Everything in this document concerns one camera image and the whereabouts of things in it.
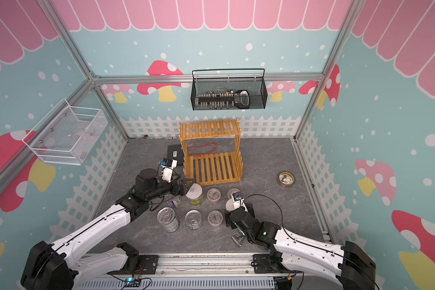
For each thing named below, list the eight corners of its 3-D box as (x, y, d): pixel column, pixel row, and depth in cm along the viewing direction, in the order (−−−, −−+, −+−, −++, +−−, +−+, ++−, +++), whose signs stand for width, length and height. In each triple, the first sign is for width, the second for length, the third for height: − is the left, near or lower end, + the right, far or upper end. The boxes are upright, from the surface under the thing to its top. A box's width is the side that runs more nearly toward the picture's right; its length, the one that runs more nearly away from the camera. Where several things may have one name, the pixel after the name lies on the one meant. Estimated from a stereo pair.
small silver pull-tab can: (185, 230, 85) (183, 226, 80) (187, 214, 89) (185, 209, 85) (201, 230, 85) (200, 226, 80) (202, 214, 89) (201, 209, 85)
